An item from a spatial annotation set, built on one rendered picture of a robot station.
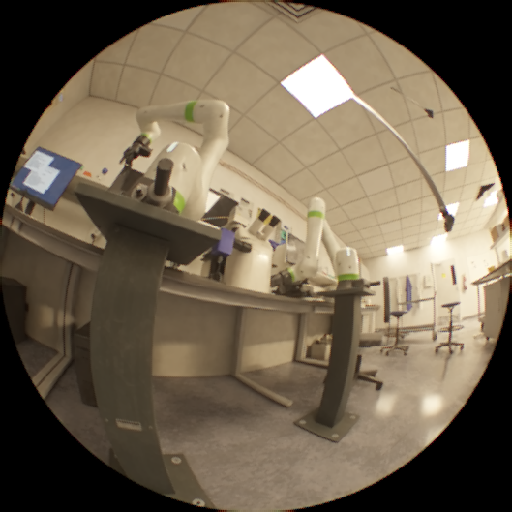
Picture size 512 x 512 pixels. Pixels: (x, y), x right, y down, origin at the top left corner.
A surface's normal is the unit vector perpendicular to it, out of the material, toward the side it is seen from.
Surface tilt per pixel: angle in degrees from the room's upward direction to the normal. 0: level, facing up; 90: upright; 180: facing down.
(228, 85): 180
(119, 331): 90
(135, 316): 90
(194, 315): 90
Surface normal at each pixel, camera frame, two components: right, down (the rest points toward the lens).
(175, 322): 0.64, -0.19
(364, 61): -0.11, 0.94
